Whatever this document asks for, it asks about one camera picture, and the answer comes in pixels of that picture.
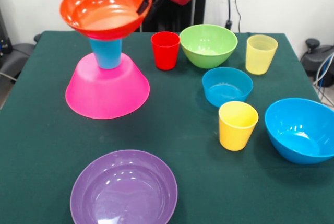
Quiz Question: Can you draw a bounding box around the large light blue bowl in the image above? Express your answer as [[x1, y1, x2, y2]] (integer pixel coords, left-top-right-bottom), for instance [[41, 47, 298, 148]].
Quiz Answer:
[[264, 97, 334, 165]]

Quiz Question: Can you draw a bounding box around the blue plastic cup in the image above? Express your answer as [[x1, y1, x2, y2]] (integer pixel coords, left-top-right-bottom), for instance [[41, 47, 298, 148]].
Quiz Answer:
[[88, 37, 123, 70]]

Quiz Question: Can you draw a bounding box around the small dark blue bowl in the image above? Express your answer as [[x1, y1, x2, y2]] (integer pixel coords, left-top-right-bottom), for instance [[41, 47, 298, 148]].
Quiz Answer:
[[201, 67, 254, 108]]

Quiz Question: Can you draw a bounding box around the dark green table cloth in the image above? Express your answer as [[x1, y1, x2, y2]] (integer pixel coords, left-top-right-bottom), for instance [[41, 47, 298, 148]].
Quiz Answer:
[[0, 31, 334, 224]]

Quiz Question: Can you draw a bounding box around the green plastic bowl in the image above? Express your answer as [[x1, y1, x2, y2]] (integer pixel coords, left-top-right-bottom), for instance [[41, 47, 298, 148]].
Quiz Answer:
[[179, 23, 238, 69]]

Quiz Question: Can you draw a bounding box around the pink plastic bowl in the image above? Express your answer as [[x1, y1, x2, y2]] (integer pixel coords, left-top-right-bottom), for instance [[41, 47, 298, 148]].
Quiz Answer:
[[65, 52, 151, 120]]

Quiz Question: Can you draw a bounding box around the yellow plastic cup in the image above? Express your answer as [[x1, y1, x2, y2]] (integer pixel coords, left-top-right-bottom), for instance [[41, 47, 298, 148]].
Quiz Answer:
[[218, 100, 259, 152]]

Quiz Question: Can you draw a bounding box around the orange plastic bowl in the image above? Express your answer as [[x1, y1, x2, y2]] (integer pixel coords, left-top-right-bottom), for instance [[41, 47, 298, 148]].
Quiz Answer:
[[59, 0, 153, 41]]

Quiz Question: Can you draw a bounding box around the black floor device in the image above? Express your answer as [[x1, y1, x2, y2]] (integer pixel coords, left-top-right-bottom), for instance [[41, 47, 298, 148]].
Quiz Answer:
[[300, 38, 334, 88], [0, 8, 42, 81]]

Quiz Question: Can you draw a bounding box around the translucent yellow-green plastic cup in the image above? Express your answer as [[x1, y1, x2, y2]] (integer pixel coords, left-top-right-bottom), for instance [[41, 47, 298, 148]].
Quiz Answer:
[[245, 34, 279, 75]]

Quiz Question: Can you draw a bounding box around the purple plastic bowl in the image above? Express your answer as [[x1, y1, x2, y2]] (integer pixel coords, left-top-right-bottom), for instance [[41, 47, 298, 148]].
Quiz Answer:
[[69, 149, 178, 224]]

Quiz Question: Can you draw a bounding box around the red plastic cup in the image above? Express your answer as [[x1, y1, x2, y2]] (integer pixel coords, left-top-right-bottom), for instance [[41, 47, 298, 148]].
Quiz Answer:
[[150, 31, 181, 71]]

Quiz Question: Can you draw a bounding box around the bundle of blue white cables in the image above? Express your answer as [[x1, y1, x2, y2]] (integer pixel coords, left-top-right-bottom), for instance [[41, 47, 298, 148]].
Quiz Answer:
[[312, 51, 334, 106]]

